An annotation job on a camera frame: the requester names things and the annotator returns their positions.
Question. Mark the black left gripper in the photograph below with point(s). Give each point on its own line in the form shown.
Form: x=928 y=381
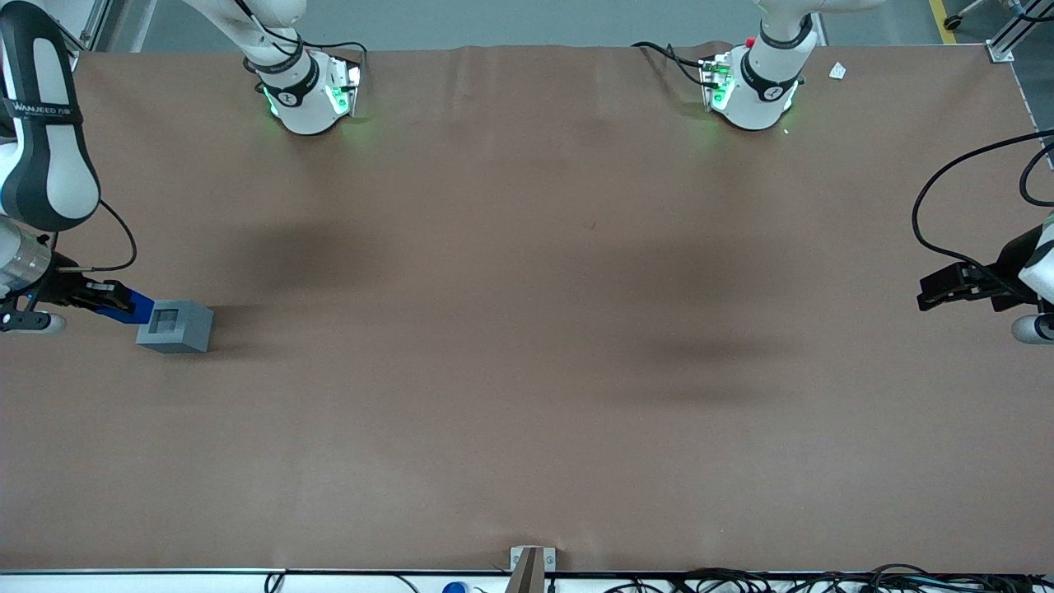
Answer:
x=1003 y=284

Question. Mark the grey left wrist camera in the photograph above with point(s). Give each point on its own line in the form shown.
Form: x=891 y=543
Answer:
x=1029 y=329

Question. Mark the black chair caster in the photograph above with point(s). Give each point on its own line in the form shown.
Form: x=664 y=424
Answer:
x=953 y=21

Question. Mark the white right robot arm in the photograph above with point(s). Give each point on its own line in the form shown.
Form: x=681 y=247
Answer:
x=49 y=165

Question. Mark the blue plastic part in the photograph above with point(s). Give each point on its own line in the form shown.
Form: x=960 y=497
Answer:
x=142 y=308

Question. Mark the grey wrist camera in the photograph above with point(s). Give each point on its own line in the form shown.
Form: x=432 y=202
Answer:
x=1029 y=329
x=37 y=322

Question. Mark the small blue round object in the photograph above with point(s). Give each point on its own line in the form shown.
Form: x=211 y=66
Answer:
x=454 y=588

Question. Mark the gray square base block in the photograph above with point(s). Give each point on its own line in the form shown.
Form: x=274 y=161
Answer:
x=177 y=329

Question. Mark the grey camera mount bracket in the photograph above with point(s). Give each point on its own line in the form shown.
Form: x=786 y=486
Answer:
x=532 y=568

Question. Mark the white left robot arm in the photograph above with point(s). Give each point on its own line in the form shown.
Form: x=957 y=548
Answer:
x=762 y=95

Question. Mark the small white paper scrap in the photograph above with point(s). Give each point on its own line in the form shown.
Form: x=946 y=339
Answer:
x=837 y=71

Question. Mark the brown table mat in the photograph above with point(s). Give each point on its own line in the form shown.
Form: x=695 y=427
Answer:
x=527 y=371

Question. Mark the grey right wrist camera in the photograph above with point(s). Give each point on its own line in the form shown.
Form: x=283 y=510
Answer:
x=37 y=322

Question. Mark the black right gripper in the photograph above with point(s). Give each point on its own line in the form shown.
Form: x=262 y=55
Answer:
x=59 y=288

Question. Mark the aluminium frame post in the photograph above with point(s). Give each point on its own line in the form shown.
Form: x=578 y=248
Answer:
x=86 y=29
x=1009 y=41

